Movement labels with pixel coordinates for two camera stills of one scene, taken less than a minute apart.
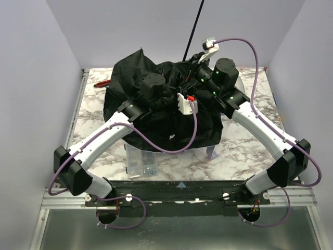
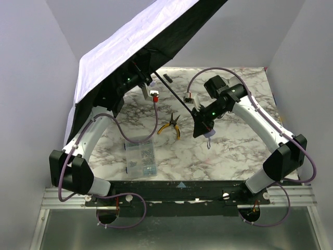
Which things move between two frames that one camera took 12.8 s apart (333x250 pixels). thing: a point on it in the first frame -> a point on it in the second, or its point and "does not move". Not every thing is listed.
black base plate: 178,198 does not move
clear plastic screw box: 140,163 does not move
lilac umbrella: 189,119 -> 147,41
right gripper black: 196,62 -> 202,118
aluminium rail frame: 56,198 does not move
